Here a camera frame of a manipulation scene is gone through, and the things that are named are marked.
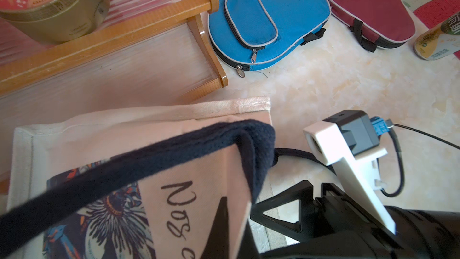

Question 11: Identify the light blue paddle case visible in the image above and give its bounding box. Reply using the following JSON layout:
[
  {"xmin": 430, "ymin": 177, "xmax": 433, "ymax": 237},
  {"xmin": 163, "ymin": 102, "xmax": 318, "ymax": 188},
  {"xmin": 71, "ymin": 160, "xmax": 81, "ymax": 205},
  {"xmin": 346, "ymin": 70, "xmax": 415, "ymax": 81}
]
[{"xmin": 208, "ymin": 0, "xmax": 331, "ymax": 78}]

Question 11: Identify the white canvas tote bag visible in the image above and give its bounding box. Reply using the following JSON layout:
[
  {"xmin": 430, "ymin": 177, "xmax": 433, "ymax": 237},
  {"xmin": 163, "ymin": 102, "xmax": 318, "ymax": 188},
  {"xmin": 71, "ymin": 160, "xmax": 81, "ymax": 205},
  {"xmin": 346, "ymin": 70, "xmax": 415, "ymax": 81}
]
[{"xmin": 1, "ymin": 97, "xmax": 277, "ymax": 259}]

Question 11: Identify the maroon paddle case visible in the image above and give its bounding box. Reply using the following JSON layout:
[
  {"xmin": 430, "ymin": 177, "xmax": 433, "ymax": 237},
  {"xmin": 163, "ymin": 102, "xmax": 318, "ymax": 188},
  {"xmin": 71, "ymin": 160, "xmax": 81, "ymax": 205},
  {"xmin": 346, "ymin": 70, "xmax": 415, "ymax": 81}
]
[{"xmin": 328, "ymin": 0, "xmax": 416, "ymax": 53}]

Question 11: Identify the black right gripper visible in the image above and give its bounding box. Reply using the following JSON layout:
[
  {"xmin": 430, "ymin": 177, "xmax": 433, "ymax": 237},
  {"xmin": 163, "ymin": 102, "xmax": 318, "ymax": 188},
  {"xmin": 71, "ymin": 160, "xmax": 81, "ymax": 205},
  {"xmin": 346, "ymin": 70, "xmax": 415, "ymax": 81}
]
[{"xmin": 250, "ymin": 180, "xmax": 460, "ymax": 259}]

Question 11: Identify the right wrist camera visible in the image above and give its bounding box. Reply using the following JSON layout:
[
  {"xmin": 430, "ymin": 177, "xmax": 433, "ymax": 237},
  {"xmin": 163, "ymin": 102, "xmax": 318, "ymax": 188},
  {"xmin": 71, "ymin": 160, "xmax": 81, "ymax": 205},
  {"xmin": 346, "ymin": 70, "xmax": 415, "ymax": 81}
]
[{"xmin": 303, "ymin": 110, "xmax": 396, "ymax": 233}]

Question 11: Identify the small green labelled bottle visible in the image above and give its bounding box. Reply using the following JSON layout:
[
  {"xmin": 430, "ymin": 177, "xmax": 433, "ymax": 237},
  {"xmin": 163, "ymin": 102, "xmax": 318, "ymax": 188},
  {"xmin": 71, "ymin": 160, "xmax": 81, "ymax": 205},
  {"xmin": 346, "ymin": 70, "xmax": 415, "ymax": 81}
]
[{"xmin": 414, "ymin": 12, "xmax": 460, "ymax": 61}]

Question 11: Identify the wooden two-tier shelf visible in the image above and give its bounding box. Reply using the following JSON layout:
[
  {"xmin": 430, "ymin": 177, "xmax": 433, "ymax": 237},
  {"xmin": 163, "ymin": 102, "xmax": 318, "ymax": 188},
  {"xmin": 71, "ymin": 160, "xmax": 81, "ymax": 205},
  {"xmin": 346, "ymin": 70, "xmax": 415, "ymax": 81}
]
[{"xmin": 1, "ymin": 0, "xmax": 228, "ymax": 128}]

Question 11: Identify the round gold red tin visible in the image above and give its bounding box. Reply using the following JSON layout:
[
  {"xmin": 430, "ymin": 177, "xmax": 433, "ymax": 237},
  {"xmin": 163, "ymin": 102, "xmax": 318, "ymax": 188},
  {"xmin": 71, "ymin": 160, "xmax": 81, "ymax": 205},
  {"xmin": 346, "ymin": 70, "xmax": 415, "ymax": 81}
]
[{"xmin": 1, "ymin": 0, "xmax": 110, "ymax": 44}]

